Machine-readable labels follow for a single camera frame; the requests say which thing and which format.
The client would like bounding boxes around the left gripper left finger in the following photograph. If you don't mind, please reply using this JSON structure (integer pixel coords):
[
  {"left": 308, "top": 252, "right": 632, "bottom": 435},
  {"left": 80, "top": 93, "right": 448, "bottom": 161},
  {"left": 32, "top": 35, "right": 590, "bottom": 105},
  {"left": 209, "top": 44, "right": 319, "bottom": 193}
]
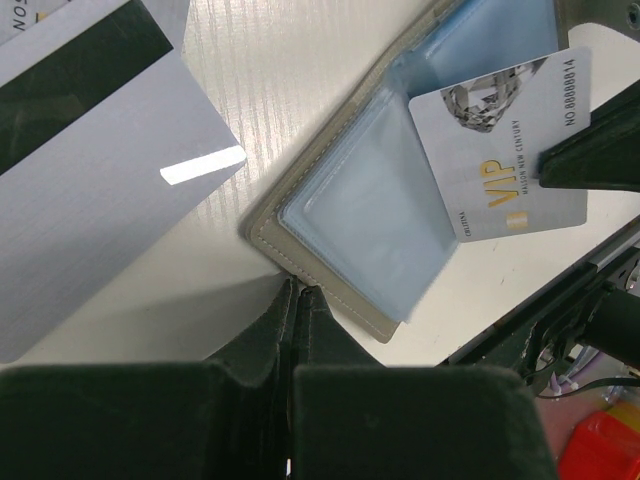
[{"left": 1, "top": 278, "right": 299, "bottom": 479}]

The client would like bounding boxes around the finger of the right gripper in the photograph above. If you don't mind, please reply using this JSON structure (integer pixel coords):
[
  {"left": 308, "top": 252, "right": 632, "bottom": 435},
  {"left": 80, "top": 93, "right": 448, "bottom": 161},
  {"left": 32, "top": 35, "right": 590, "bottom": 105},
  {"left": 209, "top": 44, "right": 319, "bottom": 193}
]
[{"left": 539, "top": 82, "right": 639, "bottom": 192}]

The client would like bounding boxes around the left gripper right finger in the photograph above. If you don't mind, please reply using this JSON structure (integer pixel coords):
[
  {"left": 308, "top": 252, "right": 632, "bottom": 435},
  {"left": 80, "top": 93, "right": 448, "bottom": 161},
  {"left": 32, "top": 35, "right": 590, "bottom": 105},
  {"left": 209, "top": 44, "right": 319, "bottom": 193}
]
[{"left": 290, "top": 287, "right": 555, "bottom": 479}]

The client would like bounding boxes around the silver diamond print card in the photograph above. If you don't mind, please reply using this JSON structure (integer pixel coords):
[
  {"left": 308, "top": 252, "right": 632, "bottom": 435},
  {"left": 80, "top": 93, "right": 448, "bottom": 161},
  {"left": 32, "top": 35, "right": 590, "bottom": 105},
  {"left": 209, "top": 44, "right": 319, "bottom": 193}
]
[{"left": 409, "top": 47, "right": 592, "bottom": 242}]

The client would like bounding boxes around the grey card holder wallet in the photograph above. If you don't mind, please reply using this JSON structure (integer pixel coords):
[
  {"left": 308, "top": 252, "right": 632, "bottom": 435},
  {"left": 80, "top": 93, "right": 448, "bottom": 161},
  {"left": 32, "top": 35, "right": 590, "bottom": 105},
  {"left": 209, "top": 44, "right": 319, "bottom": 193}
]
[{"left": 246, "top": 1, "right": 568, "bottom": 343}]

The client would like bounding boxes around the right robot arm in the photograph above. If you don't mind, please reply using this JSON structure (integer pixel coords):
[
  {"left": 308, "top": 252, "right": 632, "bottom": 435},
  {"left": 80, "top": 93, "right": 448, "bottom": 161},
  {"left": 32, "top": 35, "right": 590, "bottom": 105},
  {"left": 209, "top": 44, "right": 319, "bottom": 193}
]
[{"left": 539, "top": 82, "right": 639, "bottom": 368}]

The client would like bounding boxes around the silver card with stripe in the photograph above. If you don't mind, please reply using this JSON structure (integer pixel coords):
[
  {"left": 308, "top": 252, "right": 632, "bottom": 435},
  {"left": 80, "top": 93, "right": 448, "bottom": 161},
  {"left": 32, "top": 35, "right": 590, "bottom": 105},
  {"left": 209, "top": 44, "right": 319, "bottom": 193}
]
[{"left": 1, "top": 1, "right": 246, "bottom": 363}]

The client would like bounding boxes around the silver card beside diamond card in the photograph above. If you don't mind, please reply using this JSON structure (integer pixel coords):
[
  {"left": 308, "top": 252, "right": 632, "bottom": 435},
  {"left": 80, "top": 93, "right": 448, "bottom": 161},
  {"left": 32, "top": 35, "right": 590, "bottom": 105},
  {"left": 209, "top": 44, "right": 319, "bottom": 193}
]
[{"left": 0, "top": 0, "right": 69, "bottom": 44}]

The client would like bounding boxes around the red plastic object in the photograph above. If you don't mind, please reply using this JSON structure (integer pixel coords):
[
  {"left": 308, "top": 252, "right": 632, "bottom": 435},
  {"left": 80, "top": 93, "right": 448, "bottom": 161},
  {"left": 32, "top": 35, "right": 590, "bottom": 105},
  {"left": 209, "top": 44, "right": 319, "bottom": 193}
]
[{"left": 558, "top": 411, "right": 639, "bottom": 480}]

